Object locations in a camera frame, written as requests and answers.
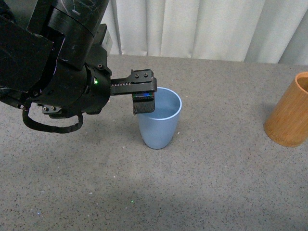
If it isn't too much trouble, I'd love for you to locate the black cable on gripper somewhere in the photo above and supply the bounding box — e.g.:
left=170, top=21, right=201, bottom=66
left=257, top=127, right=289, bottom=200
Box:
left=22, top=103, right=84, bottom=134

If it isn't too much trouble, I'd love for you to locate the bamboo chopstick holder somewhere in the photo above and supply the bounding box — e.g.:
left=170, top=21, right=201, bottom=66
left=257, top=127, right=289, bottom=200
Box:
left=264, top=72, right=308, bottom=147

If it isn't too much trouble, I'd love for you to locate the white pleated curtain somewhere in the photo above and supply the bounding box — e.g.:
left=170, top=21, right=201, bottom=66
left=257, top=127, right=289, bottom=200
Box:
left=103, top=0, right=308, bottom=65

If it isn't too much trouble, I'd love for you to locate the light blue plastic cup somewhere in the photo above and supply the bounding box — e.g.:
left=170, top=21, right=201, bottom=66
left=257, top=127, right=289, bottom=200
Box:
left=137, top=87, right=182, bottom=149

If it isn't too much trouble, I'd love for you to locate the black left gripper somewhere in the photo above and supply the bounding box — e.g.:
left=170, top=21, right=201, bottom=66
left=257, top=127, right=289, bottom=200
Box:
left=14, top=63, right=157, bottom=118

